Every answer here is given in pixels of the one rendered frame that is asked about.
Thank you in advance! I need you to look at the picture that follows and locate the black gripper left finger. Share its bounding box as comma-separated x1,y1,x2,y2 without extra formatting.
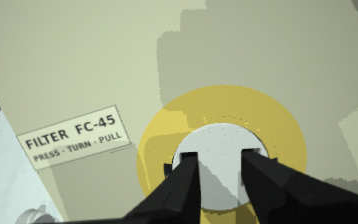
33,153,201,224

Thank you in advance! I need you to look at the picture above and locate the white cylinder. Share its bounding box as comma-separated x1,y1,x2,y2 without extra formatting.
15,209,54,224

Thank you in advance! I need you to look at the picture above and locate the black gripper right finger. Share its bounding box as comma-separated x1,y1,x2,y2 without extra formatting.
241,149,358,224

